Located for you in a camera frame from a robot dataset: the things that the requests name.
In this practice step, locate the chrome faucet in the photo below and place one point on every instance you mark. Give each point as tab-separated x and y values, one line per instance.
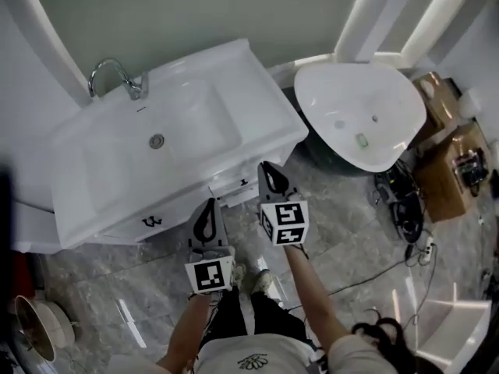
134	88

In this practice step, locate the person's right forearm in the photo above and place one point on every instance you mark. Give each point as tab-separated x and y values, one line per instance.
312	286

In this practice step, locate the small green rectangular pad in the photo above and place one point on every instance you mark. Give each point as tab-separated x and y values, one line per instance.
362	140

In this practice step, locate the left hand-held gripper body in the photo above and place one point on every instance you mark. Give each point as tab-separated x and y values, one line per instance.
210	275

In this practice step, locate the person's left forearm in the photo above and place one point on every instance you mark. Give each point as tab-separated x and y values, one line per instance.
187	325

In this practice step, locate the round brown and white bowl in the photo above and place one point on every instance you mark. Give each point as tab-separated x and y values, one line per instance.
39	325

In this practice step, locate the white drawer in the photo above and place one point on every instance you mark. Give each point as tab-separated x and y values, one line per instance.
234	187

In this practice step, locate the white power strip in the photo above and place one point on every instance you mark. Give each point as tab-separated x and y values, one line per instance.
429	248

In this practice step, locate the large cardboard box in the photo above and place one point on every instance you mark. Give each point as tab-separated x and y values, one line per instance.
440	185

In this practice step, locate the person's right shoe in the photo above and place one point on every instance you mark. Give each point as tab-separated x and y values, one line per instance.
262	281

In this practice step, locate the white vanity cabinet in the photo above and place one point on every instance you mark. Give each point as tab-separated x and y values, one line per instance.
175	218

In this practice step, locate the flat cardboard box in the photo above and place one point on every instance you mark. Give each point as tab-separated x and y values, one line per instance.
436	99

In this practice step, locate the person's beige shirt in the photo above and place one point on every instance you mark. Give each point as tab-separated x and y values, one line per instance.
253	355

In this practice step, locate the person's left shoe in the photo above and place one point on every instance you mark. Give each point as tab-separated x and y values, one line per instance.
238	275

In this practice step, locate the black electronic device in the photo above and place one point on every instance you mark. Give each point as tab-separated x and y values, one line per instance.
469	168

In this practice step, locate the person's shoe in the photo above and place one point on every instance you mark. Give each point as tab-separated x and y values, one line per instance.
238	275
262	281

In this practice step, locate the person's black trousers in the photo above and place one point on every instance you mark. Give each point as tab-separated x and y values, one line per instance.
230	314

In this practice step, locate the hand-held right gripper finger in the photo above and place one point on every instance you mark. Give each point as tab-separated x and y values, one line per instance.
262	189
280	181

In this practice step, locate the metal sink drain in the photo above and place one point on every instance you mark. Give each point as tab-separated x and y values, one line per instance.
156	141

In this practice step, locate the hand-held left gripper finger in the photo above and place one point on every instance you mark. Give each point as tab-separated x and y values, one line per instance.
221	238
193	242

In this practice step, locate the white open box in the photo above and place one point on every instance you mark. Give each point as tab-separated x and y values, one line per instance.
452	325

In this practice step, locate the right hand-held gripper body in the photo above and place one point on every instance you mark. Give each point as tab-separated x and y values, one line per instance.
288	216

